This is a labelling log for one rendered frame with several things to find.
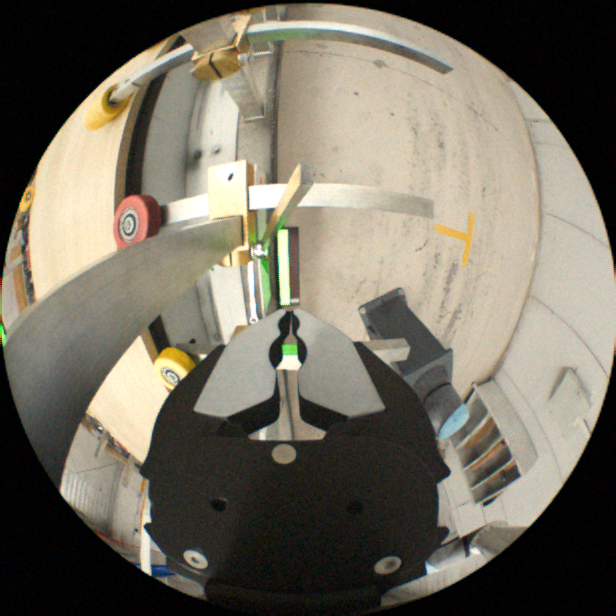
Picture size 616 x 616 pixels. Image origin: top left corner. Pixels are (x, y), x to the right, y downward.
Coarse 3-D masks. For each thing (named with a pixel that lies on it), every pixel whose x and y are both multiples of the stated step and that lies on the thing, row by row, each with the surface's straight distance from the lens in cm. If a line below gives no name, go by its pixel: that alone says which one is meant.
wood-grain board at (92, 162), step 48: (96, 96) 68; (96, 144) 46; (48, 192) 74; (96, 192) 40; (48, 240) 68; (96, 240) 39; (48, 288) 75; (144, 336) 38; (144, 384) 48; (144, 432) 78
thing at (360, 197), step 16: (256, 192) 27; (272, 192) 27; (320, 192) 27; (336, 192) 27; (352, 192) 27; (368, 192) 28; (384, 192) 29; (400, 192) 30; (160, 208) 33; (176, 208) 31; (192, 208) 30; (208, 208) 29; (256, 208) 27; (368, 208) 28; (384, 208) 29; (400, 208) 30; (416, 208) 31; (432, 208) 32
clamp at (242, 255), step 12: (216, 168) 28; (240, 168) 27; (252, 168) 30; (216, 180) 28; (240, 180) 26; (252, 180) 30; (216, 192) 27; (228, 192) 27; (240, 192) 26; (216, 204) 27; (228, 204) 27; (240, 204) 26; (216, 216) 27; (228, 216) 27; (240, 216) 26; (252, 216) 29; (252, 228) 29; (252, 240) 29; (240, 252) 27; (228, 264) 28; (240, 264) 28
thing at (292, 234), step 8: (288, 232) 42; (296, 232) 42; (288, 240) 43; (296, 240) 43; (296, 248) 43; (296, 256) 43; (296, 264) 44; (296, 272) 44; (296, 280) 45; (296, 288) 45; (296, 296) 46
